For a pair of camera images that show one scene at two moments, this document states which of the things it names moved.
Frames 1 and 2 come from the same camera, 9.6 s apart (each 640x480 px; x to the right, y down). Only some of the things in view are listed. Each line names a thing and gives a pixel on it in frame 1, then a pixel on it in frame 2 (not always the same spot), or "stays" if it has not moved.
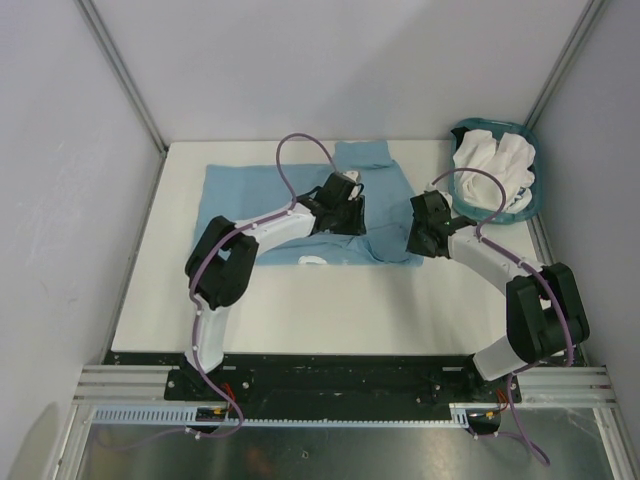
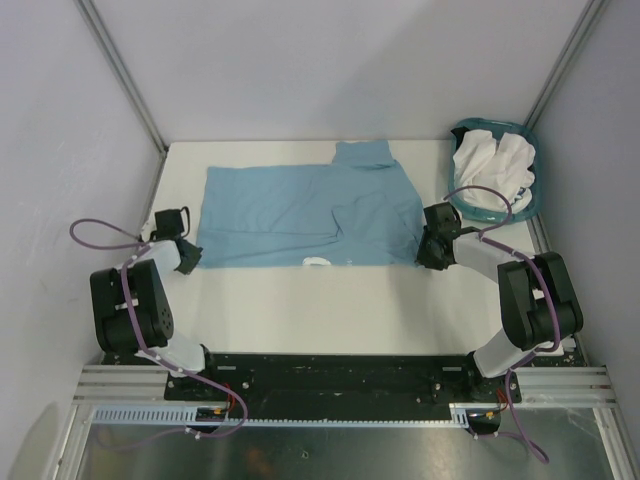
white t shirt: x=512 y=158 stays
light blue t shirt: x=244 y=193 stays
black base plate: x=339 y=378 stays
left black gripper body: x=349 y=217 → x=190 y=261
